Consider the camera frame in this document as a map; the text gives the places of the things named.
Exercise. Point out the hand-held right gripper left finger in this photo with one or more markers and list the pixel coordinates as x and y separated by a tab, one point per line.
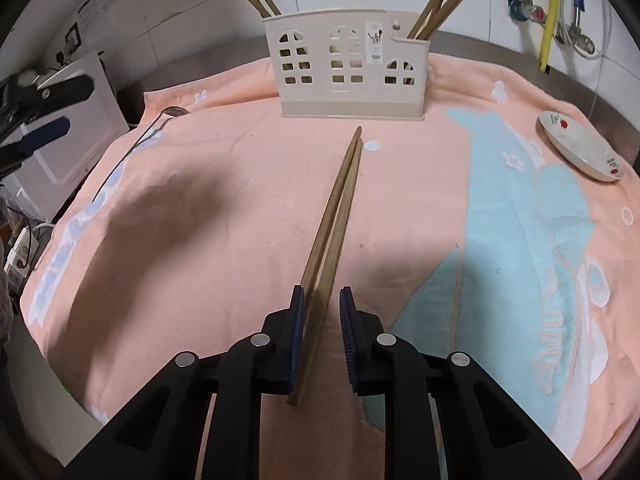
298	340

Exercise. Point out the clear plastic tube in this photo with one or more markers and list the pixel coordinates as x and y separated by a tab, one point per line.
605	25

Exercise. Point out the orange printed towel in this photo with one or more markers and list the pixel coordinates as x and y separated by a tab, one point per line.
200	240

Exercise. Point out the beige plastic utensil holder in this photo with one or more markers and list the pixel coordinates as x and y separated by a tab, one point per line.
320	105

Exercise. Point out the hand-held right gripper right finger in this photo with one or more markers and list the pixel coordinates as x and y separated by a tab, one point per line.
348	340

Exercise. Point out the white power strip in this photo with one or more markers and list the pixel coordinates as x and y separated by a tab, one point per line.
20	250

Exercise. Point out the white wall label sheet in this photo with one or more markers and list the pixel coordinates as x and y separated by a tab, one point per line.
97	5

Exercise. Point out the metal angle valve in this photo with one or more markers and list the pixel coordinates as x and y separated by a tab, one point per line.
582	40

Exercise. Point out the white appliance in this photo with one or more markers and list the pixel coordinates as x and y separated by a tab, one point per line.
75	150

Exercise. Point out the metal slotted spoon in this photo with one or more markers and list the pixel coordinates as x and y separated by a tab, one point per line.
175	110

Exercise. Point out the white dish with red print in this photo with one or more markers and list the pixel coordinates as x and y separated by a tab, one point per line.
575	145

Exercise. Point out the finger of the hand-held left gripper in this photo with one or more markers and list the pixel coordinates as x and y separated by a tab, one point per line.
55	94
45	134

